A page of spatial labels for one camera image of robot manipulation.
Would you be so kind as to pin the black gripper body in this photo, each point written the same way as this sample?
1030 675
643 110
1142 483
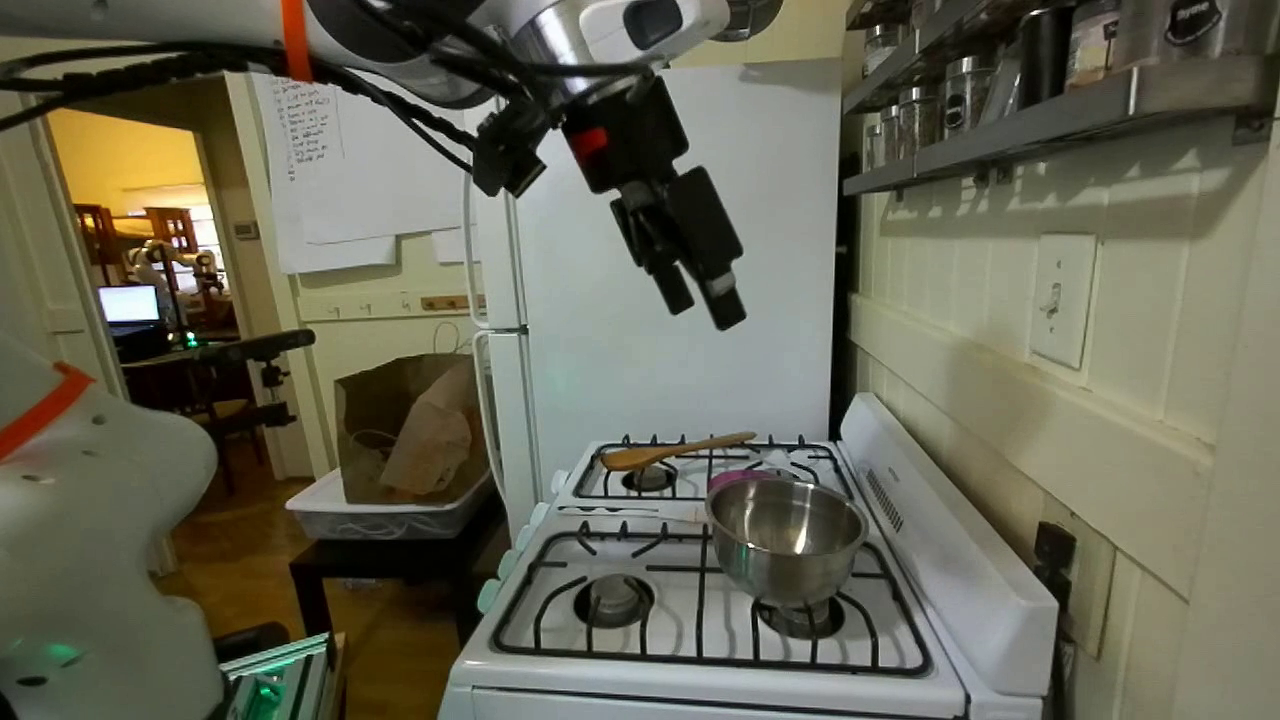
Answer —
627 134

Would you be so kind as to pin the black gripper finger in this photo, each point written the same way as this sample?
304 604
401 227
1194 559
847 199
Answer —
664 275
713 252

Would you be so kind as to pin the stainless steel bowl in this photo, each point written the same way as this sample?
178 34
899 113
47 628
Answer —
786 534

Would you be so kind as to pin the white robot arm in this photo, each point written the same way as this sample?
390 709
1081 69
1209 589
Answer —
104 534

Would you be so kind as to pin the white refrigerator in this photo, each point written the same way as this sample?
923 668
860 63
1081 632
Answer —
664 361

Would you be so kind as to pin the wooden spoon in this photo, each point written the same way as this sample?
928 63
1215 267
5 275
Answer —
664 449

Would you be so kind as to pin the clear glass spice jar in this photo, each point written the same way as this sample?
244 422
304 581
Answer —
961 94
894 125

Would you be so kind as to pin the handwritten white paper sheet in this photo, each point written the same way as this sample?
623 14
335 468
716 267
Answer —
361 186

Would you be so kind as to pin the brown paper bag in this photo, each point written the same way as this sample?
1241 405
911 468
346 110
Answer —
415 426

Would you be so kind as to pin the white plastic bin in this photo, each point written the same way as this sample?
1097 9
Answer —
385 523

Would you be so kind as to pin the dark glass spice jar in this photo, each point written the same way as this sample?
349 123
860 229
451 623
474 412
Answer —
1041 53

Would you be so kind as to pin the white gas stove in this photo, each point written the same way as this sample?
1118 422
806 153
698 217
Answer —
933 574

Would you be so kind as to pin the black low table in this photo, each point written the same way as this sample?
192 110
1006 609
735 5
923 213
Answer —
401 561

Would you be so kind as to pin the black power plug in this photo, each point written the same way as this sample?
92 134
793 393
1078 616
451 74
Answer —
1053 554

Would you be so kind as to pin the wooden bookshelf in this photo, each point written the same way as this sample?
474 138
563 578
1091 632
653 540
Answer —
133 234

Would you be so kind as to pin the computer monitor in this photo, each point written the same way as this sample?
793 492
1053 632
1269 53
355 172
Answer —
128 305

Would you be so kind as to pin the cream light switch plate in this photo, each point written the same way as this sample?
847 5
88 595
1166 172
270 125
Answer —
1063 302

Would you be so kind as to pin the steel wall spice rack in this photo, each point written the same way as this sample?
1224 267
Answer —
1067 123

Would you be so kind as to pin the black camera on stand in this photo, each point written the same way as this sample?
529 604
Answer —
262 346

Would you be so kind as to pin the cream wall outlet plate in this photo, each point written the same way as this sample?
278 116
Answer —
1097 601

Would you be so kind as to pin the metal frame with green light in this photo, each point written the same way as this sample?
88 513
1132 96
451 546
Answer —
274 683

